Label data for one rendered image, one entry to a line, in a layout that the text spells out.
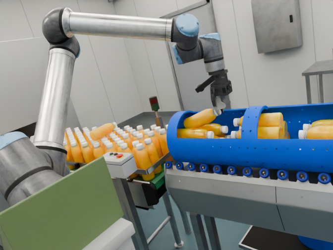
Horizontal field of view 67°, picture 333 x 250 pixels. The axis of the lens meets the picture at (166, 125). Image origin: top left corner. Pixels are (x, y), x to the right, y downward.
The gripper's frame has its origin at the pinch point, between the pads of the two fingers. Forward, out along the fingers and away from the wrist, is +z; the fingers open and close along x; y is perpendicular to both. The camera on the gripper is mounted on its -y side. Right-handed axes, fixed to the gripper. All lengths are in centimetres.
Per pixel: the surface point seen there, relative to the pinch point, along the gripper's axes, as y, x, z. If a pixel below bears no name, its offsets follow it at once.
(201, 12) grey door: -168, 344, -80
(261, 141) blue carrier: 23.3, -14.8, 9.1
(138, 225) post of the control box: -49, -30, 58
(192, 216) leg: -24, -10, 60
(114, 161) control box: -45, -35, 13
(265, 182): 22.0, -12.5, 29.7
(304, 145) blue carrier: 38.9, -15.0, 10.0
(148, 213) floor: -123, 45, 123
